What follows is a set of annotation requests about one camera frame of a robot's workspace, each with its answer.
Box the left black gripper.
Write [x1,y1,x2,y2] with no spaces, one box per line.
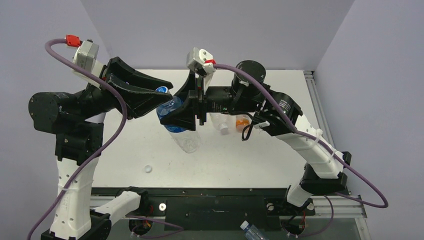
[74,59,173,123]

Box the clear bottle blue label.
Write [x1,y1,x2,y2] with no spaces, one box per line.
[156,96,201,154]

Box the blue-white bottle cap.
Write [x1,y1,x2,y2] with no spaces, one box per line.
[144,165,153,173]

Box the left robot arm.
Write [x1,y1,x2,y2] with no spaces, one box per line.
[28,57,173,240]

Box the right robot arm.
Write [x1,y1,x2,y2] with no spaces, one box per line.
[160,60,351,214]

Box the large clear empty bottle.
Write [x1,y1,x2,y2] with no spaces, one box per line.
[209,112,230,136]

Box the orange drink bottle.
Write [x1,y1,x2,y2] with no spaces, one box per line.
[235,114,251,133]

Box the water bottle under table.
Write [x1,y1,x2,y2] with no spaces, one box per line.
[240,220,267,240]

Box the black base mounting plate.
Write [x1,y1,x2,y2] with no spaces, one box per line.
[116,187,316,232]

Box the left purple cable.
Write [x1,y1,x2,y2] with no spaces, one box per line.
[26,38,185,240]

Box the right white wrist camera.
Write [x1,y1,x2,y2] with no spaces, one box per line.
[186,47,216,93]

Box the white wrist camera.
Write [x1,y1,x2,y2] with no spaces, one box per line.
[65,34,104,78]
[186,47,216,93]

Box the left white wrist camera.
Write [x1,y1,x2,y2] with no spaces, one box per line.
[65,34,104,78]

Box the aluminium frame rail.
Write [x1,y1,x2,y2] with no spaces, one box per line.
[303,70,336,147]

